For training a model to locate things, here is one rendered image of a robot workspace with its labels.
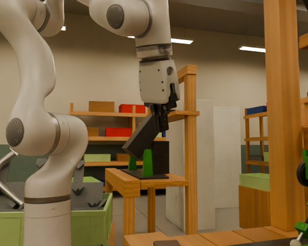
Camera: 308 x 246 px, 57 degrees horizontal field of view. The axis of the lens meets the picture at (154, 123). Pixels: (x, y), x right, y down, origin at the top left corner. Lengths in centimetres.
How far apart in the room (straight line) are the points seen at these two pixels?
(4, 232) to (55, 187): 47
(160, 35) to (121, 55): 719
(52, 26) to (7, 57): 681
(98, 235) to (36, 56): 67
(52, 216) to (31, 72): 39
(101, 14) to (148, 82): 18
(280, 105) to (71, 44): 693
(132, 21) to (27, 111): 35
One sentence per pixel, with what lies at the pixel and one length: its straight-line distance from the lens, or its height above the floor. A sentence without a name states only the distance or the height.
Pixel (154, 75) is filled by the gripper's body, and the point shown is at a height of 136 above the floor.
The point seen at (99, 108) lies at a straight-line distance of 692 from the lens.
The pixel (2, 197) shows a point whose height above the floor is 97.
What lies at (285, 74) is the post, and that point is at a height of 148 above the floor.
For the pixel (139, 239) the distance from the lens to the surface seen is 99.
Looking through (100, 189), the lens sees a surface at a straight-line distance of 141.
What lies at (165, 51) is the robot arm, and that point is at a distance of 66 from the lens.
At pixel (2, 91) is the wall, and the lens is 763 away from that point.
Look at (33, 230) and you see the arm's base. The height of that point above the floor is 99.
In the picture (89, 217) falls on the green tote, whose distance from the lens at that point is 114.
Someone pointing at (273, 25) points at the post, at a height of 169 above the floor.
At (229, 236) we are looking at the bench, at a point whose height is 88.
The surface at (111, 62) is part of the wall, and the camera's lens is 773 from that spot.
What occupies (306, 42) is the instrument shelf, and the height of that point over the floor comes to 151.
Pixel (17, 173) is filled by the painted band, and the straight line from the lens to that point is 747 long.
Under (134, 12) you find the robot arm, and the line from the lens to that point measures 60.
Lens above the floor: 120
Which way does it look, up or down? 5 degrees up
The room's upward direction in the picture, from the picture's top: straight up
